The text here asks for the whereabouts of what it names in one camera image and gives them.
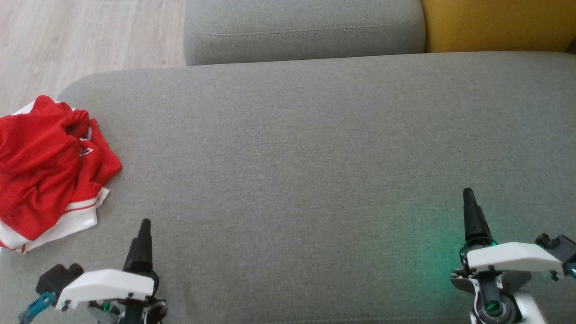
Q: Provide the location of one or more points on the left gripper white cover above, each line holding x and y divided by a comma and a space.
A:
105, 285

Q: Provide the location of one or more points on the yellow sofa cushion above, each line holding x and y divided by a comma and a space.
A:
495, 22

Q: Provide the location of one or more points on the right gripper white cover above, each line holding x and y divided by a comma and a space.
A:
508, 258

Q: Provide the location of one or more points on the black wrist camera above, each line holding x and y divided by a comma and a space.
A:
56, 279
560, 245

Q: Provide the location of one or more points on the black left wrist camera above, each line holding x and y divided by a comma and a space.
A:
56, 279

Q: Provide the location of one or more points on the grey sofa back cushion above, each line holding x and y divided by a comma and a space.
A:
306, 27

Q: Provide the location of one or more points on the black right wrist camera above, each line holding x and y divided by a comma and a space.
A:
560, 245

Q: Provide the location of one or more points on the red white sports shirt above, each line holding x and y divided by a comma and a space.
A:
36, 171

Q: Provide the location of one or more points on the grey sofa seat cushion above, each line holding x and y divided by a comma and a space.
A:
292, 157

